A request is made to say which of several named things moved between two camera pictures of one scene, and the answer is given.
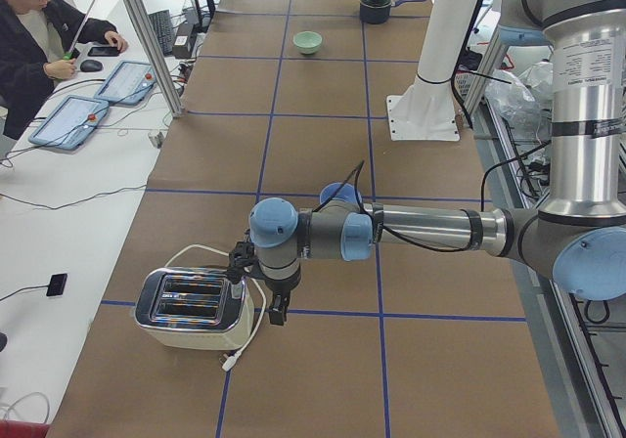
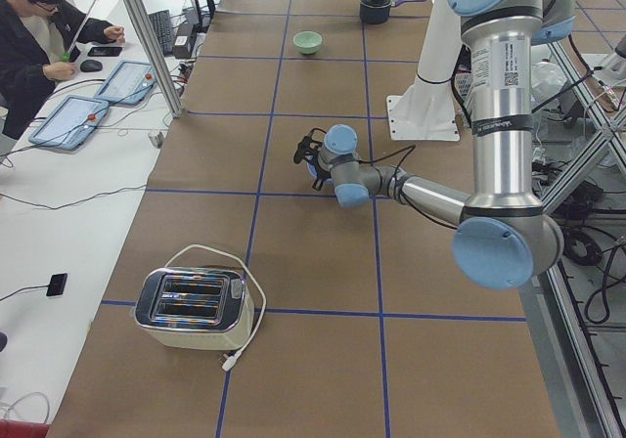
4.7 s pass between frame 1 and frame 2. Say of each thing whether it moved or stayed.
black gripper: moved
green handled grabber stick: stayed
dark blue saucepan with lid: stayed
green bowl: stayed
